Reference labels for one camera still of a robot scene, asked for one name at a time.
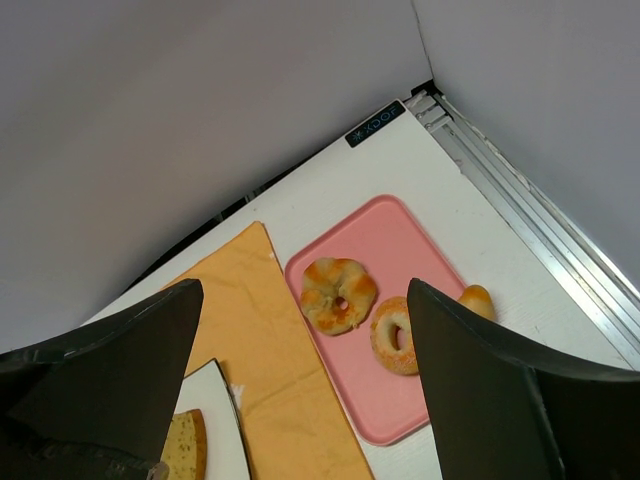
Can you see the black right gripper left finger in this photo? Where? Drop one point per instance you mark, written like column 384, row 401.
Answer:
column 97, row 402

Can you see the twisted glazed bun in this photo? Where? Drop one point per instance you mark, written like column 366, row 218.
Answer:
column 337, row 294

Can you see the seeded bread slice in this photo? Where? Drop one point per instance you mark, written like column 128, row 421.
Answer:
column 185, row 448

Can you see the striped croissant roll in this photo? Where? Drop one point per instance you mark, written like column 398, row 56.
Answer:
column 477, row 299

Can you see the aluminium table rail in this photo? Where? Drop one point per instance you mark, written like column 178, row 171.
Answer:
column 587, row 275

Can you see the sugared ring donut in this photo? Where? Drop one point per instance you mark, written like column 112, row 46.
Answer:
column 391, row 337

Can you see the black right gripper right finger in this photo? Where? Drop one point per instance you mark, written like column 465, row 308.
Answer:
column 503, row 406

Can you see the white square plate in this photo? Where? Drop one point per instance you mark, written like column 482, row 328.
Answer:
column 207, row 389

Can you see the black logo sticker right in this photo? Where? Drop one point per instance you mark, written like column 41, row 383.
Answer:
column 375, row 123

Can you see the pink tray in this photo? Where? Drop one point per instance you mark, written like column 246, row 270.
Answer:
column 393, row 247

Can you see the orange placemat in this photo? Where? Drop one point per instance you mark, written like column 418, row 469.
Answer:
column 292, row 420

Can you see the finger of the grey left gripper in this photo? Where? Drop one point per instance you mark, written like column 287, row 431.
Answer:
column 160, row 471

